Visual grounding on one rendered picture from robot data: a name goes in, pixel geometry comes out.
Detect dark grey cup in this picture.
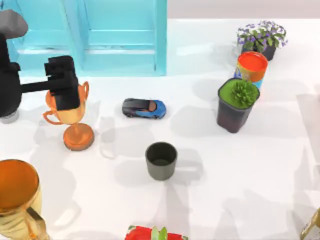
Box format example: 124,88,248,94
144,141,179,182

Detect orange can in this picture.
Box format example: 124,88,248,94
233,50,269,91

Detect blue and black toy car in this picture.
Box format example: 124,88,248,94
121,97,167,119

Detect large gold trophy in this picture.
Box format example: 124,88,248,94
0,159,51,240

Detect red plant pot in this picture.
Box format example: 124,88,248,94
124,224,189,240

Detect purple flowers in black pot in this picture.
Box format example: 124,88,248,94
235,20,289,62

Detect green plant in black pot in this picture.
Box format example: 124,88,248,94
215,77,261,134

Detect pale grey rounded box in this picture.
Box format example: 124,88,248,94
0,9,29,40

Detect light blue rack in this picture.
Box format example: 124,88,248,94
4,0,168,78

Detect bronze trophy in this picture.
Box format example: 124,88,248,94
41,80,96,152

